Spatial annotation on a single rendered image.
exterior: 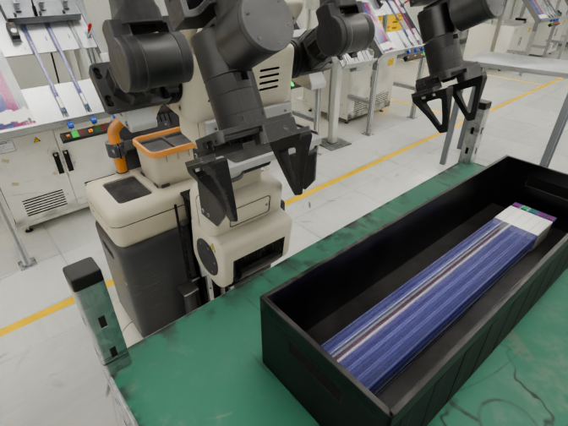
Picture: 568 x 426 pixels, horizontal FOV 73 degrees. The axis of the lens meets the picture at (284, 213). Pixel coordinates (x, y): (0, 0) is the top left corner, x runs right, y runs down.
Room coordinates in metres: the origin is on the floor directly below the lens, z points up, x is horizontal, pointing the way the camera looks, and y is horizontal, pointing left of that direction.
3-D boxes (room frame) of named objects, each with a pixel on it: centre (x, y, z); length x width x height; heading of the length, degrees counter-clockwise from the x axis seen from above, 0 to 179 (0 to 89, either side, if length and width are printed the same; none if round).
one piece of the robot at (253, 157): (0.79, 0.06, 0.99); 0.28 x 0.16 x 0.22; 130
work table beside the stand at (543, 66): (2.81, -1.67, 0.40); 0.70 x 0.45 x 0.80; 51
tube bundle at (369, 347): (0.41, -0.25, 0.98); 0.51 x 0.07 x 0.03; 130
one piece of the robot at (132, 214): (1.08, 0.31, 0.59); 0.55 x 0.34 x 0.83; 130
